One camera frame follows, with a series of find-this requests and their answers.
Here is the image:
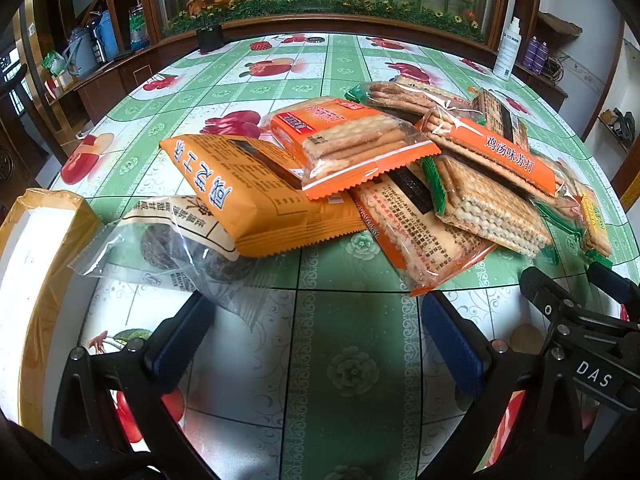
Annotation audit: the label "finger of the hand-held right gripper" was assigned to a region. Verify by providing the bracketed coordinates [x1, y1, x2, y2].
[519, 266, 571, 321]
[587, 262, 640, 307]

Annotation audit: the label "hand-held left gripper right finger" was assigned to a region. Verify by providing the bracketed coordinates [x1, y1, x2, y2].
[420, 290, 581, 480]

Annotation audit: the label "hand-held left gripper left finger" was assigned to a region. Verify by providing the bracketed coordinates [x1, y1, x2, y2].
[50, 290, 217, 480]

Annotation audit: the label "clear dark cookie packet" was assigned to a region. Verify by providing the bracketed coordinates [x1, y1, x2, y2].
[67, 195, 262, 312]

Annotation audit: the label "orange text-printed cracker packet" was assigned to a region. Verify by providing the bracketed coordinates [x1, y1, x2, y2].
[350, 170, 499, 297]

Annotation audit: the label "orange-label soda cracker packet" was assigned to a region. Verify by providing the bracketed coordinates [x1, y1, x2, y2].
[420, 110, 567, 207]

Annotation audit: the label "opaque orange snack packet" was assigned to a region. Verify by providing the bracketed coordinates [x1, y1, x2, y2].
[159, 134, 372, 259]

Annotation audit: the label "yellow cardboard box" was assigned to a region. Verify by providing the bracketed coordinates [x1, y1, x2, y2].
[0, 187, 103, 428]

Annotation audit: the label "orange window cracker packet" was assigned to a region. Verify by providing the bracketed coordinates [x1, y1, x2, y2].
[260, 97, 442, 202]

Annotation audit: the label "fruit print green tablecloth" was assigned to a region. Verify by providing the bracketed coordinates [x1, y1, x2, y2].
[47, 32, 628, 480]

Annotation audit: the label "black tool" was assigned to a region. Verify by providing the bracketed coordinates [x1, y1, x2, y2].
[600, 107, 637, 148]

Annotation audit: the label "wooden side cabinet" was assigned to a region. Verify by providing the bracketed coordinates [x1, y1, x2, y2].
[515, 62, 569, 112]

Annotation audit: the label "white plastic bottle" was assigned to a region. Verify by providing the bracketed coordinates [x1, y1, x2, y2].
[492, 17, 524, 82]

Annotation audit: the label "wooden sideboard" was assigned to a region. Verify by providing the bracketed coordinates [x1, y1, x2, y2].
[30, 35, 201, 127]

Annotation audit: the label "small carton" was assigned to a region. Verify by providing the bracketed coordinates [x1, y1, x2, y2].
[47, 72, 77, 97]

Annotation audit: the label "black cup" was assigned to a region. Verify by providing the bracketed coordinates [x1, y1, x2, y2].
[196, 25, 225, 55]

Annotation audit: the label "grey kettle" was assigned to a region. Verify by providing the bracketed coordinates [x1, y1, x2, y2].
[64, 27, 100, 77]

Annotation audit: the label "green snack bag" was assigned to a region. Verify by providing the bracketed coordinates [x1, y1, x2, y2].
[42, 51, 68, 75]

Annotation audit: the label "green and white bag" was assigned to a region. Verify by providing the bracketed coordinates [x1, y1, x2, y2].
[129, 6, 151, 51]

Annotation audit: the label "blue kettle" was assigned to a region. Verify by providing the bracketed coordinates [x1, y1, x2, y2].
[92, 9, 121, 61]

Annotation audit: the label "tangled cables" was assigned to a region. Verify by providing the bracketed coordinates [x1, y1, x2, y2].
[546, 55, 571, 83]

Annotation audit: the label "brown wall shelf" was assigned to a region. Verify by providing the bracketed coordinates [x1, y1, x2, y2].
[537, 10, 584, 37]

